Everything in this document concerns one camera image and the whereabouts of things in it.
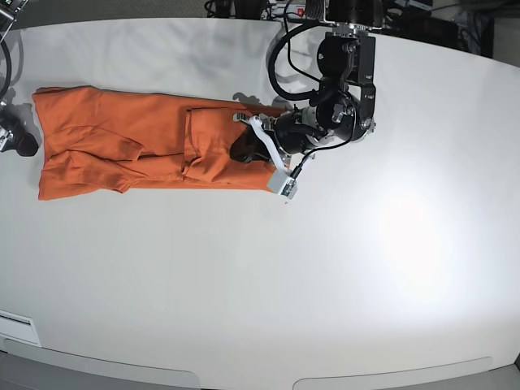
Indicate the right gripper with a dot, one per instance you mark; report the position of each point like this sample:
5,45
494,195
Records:
24,143

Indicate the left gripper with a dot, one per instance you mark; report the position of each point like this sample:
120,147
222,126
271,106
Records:
274,140

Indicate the orange T-shirt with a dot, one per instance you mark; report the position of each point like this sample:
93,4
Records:
100,139

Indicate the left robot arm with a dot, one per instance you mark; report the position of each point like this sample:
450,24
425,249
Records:
343,104

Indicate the white power strip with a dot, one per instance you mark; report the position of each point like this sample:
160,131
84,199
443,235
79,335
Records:
297,10

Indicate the white label plate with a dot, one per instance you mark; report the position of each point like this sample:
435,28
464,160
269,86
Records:
19,328

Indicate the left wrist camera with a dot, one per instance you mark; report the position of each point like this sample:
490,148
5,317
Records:
281,183

